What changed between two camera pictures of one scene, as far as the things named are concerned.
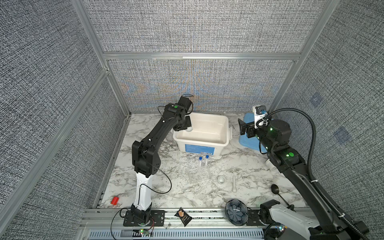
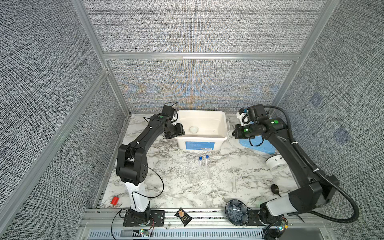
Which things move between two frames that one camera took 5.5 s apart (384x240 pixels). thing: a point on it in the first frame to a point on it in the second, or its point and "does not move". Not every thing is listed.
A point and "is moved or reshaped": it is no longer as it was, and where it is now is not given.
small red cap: [115, 200] does not move
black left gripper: [188, 123] to [180, 131]
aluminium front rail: [205, 224] does not move
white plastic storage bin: [210, 132] is moved or reshaped
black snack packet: [185, 218] does not move
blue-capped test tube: [207, 157] does not move
